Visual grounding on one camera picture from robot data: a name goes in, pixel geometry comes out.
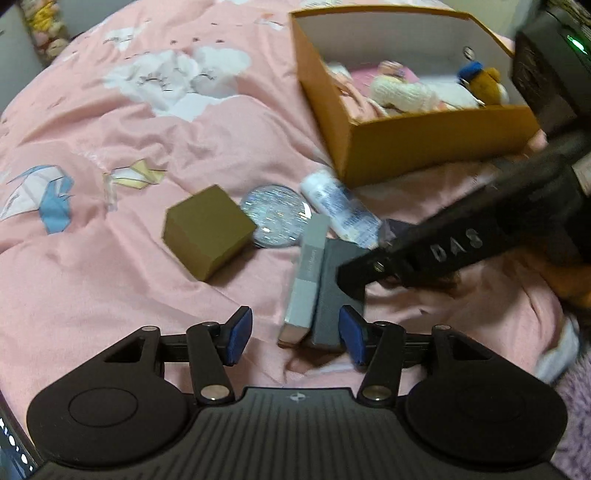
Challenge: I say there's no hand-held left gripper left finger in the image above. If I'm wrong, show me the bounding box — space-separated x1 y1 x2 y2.
104 305 254 407

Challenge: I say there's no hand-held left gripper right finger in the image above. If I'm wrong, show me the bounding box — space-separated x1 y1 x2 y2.
338 305 490 407

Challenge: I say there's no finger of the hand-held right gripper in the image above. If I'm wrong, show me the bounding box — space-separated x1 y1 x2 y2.
336 231 416 304
378 218 409 250

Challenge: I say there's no dark box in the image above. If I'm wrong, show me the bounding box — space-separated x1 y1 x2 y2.
307 237 371 350

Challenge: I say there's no light grey box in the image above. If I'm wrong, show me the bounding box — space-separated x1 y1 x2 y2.
277 215 331 348

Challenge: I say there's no white lotion tube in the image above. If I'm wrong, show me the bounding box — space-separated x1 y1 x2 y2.
300 169 385 250

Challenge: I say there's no orange cardboard box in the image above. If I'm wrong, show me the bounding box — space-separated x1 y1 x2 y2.
290 8 546 188

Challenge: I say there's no round glitter case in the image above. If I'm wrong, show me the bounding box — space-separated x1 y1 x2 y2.
240 184 313 250

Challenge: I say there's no pink selfie stick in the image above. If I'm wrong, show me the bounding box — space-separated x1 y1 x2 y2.
339 69 384 121

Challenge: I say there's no person's right hand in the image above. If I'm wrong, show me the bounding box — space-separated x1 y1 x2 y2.
531 240 591 309

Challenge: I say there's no brown cube box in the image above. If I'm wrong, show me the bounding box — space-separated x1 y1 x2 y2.
163 185 257 282

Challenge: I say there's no brown bear plush blue hat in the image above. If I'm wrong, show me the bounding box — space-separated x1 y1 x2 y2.
455 61 510 108

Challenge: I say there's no white crocheted toy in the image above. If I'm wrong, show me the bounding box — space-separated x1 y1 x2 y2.
369 60 462 115

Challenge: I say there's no white cloth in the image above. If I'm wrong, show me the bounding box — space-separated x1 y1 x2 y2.
534 318 581 383

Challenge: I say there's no pink printed blanket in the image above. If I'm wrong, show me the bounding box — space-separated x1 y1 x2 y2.
0 0 591 398

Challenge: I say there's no purple fuzzy cloth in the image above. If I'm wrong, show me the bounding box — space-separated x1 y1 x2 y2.
551 357 591 468

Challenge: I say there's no dark screen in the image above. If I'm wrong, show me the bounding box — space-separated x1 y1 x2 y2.
0 392 38 480

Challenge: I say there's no hanging column of plush toys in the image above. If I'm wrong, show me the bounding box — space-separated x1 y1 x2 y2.
18 0 71 66

